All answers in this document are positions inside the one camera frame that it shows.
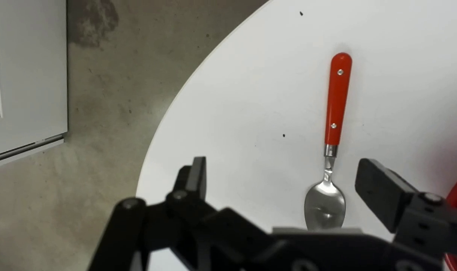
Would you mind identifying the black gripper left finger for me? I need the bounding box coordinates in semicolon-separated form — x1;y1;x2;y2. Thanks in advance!
175;157;208;199

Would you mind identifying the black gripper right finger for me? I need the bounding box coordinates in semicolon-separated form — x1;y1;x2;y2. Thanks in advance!
355;159;417;234

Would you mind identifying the red handled metal spoon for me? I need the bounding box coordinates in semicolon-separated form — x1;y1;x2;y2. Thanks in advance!
304;53;352;230

